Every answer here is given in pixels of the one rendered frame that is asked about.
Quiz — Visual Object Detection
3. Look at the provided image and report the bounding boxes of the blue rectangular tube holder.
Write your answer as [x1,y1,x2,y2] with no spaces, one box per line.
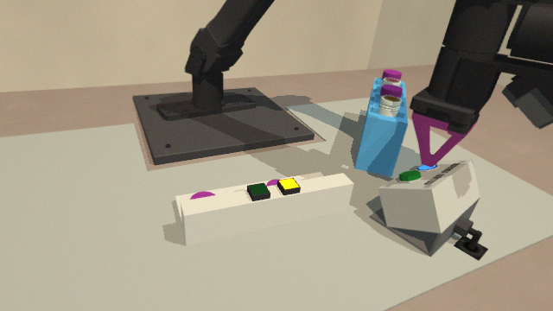
[355,78,408,177]

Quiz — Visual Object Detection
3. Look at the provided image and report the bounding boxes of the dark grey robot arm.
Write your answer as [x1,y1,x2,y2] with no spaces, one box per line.
[156,0,553,130]

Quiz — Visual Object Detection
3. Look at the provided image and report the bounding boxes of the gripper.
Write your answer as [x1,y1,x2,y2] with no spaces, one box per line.
[410,46,497,168]

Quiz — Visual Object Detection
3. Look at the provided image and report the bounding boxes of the cream long bar with two dark lamps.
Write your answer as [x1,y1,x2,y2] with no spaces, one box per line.
[175,172,354,246]

